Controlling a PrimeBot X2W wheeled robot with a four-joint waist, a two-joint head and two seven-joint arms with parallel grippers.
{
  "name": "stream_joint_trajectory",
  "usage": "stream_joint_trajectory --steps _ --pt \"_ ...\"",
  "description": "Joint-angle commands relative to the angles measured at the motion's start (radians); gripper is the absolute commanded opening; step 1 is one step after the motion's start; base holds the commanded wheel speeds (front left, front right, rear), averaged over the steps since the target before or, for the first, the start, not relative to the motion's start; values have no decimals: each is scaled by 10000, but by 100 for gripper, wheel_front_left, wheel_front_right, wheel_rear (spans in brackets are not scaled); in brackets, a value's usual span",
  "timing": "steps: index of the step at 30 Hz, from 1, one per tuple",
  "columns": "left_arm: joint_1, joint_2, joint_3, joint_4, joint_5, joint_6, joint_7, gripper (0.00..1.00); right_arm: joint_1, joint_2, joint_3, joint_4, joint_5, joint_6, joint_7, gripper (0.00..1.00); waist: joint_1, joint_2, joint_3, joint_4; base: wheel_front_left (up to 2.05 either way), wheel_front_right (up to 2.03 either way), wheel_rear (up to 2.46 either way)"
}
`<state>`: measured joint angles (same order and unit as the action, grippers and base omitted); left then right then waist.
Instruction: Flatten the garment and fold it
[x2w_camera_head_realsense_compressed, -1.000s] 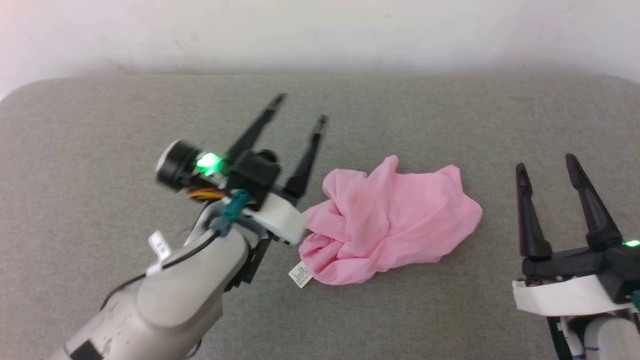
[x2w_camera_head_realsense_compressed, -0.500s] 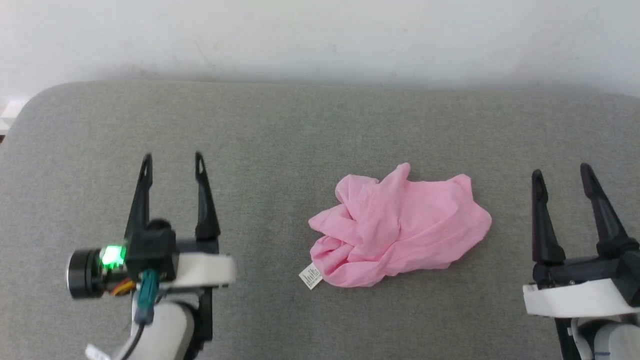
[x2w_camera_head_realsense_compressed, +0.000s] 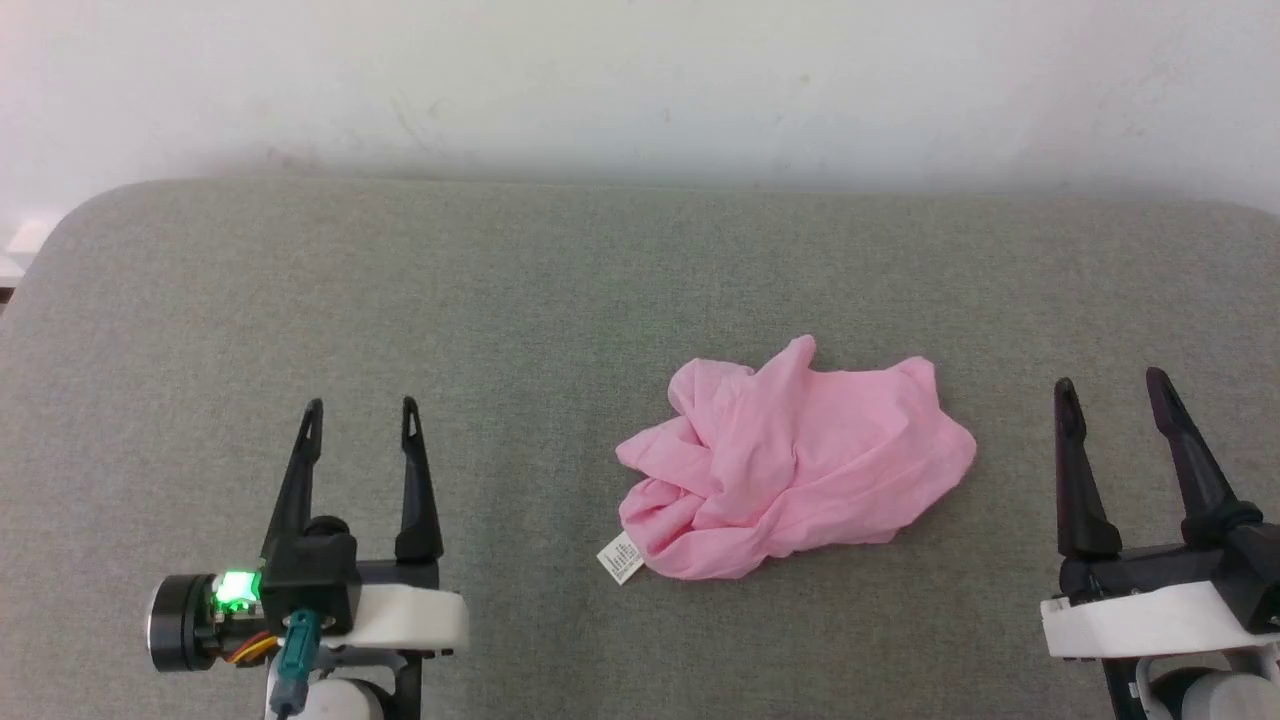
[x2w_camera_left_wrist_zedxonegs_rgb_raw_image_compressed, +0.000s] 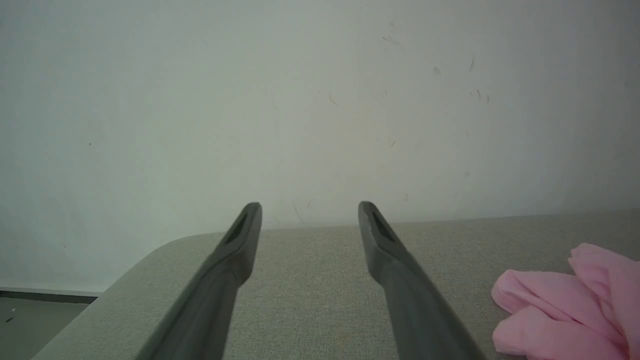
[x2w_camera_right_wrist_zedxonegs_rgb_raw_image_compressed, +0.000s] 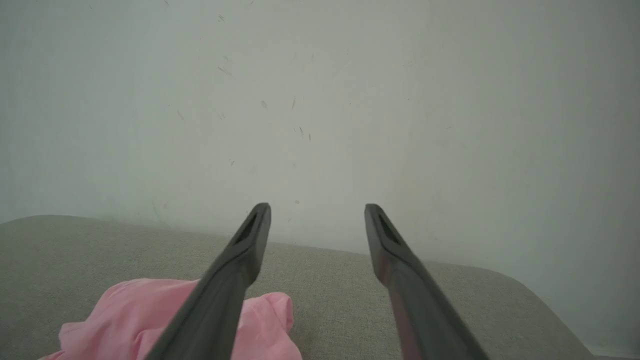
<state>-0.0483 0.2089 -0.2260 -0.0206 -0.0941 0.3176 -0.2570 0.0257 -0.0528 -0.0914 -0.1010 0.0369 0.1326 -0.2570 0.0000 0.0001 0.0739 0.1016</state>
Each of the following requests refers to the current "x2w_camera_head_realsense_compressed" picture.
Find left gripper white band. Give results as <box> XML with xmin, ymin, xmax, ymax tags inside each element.
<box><xmin>148</xmin><ymin>396</ymin><xmax>469</xmax><ymax>673</ymax></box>

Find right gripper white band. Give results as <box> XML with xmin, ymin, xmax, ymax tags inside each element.
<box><xmin>1040</xmin><ymin>367</ymin><xmax>1280</xmax><ymax>661</ymax></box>

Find pink garment with white label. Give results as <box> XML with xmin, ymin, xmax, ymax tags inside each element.
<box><xmin>598</xmin><ymin>335</ymin><xmax>978</xmax><ymax>586</ymax></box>

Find grey fabric sofa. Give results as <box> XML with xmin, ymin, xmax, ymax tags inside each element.
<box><xmin>0</xmin><ymin>178</ymin><xmax>1280</xmax><ymax>720</ymax></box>

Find small white object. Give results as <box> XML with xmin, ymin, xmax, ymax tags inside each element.
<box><xmin>0</xmin><ymin>215</ymin><xmax>56</xmax><ymax>286</ymax></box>

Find teal plug camera cable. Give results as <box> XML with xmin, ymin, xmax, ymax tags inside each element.
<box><xmin>268</xmin><ymin>610</ymin><xmax>323</xmax><ymax>720</ymax></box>

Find orange yellow motor wires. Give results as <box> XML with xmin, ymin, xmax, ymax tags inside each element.
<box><xmin>224</xmin><ymin>632</ymin><xmax>281</xmax><ymax>667</ymax></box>

